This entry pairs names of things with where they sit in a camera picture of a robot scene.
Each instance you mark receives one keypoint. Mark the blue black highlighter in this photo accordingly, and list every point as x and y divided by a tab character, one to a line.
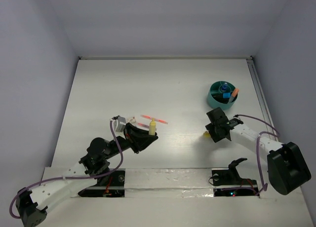
226	95

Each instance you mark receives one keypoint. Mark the thin pink purple pen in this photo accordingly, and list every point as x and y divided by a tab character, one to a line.
143	125

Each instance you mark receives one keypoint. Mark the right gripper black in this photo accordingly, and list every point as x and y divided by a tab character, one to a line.
215	136

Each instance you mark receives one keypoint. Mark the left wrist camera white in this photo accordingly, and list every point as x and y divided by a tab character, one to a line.
118	124

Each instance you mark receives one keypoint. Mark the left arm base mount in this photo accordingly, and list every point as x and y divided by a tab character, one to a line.
111	186

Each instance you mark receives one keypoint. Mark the thin orange pen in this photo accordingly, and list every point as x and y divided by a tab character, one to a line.
158	119

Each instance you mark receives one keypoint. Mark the grey marker orange tip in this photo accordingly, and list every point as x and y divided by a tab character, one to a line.
232	97

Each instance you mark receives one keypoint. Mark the yellow translucent marker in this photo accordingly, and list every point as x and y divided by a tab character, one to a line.
152	127

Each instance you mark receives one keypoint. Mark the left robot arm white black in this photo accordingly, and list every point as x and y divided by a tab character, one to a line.
32	203

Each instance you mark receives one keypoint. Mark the orange marker cap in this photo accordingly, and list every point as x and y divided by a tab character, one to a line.
236	91

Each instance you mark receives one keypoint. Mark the teal round pen holder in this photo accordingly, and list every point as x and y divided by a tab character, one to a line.
215	96

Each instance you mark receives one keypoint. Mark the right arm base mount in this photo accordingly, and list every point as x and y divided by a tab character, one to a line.
227	182

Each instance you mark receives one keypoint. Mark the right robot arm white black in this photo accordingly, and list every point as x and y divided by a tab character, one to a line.
280	165

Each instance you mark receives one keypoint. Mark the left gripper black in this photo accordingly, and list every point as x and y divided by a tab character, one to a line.
132	140

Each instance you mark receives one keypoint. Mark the yellow marker cap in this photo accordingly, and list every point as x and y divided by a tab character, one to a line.
206	134

